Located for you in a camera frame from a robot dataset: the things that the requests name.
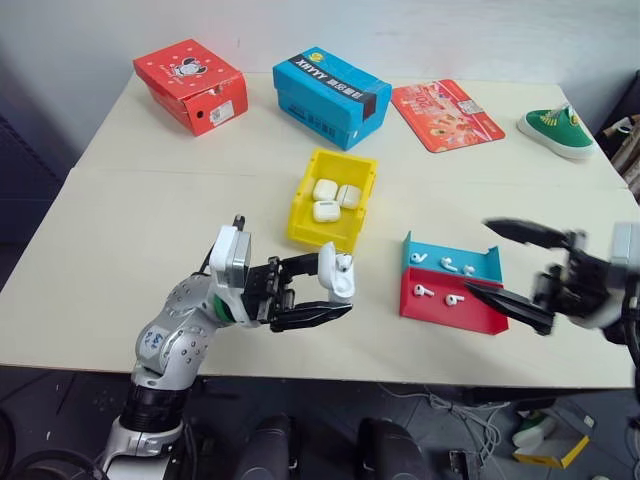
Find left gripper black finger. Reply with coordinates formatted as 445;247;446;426
269;300;355;335
277;251;322;279

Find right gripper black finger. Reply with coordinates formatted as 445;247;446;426
481;216;570;250
463;280;557;337

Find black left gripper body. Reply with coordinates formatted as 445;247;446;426
243;256;297;333

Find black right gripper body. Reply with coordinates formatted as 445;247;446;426
531;229;615;322

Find white earbud case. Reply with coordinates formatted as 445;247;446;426
316;241;358;304
312;178;339;201
335;183;363;209
312;199;343;224

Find yellow plastic bin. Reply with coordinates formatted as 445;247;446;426
286;147;379;254

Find closed white earbud case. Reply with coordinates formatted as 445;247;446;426
312;178;339;201
335;183;363;209
312;199;343;224

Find blue plastic tray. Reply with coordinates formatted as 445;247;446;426
399;230;503;287

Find red plastic tray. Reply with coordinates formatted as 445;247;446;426
398;266;510;336

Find green and white sneaker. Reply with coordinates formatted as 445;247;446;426
516;103;598;162

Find green and white shoe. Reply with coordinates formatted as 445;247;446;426
511;411;558;450

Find dark rounded shape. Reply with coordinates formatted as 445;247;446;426
356;416;420;480
233;413;297;480

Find red flat packet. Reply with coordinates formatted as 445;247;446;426
390;78;507;153

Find yellow cardboard box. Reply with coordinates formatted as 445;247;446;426
511;403;597;470

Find blue cardboard shoe box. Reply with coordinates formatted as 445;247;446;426
271;45;393;152

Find red cardboard shoe box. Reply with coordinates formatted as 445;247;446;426
132;38;250;138

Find dark blue furniture panel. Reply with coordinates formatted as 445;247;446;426
0;112;77;247

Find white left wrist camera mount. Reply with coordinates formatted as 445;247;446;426
207;214;262;329

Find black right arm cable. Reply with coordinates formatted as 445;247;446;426
617;294;640;392

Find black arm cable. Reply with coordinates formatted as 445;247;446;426
617;294;640;392
0;446;109;480

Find white floor cables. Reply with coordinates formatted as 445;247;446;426
379;383;514;480

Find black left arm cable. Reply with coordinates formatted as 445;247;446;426
0;446;109;480

